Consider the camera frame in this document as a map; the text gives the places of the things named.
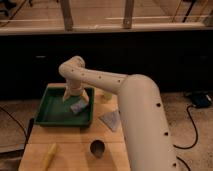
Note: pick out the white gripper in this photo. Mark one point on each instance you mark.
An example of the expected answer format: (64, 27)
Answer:
(75, 88)

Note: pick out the grey blue sponge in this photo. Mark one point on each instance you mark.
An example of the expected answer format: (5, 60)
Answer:
(77, 107)

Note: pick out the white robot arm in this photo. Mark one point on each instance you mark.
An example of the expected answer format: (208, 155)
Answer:
(144, 123)

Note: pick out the green plastic tray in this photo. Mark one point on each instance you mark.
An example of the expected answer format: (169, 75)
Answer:
(53, 111)

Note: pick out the yellow plastic cup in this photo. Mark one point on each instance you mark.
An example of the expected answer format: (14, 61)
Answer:
(107, 96)

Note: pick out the dark metal cup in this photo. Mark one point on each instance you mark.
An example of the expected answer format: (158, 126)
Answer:
(97, 148)

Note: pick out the yellow banana toy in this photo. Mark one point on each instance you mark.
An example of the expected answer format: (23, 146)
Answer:
(48, 157)

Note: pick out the blue black device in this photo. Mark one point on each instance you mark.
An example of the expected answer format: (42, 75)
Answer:
(201, 100)

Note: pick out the wooden post left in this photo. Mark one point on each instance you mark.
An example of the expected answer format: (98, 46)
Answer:
(67, 16)

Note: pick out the wooden post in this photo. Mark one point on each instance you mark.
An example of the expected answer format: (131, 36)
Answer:
(67, 16)
(128, 13)

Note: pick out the wooden post right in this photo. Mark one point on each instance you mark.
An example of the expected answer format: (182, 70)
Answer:
(128, 13)

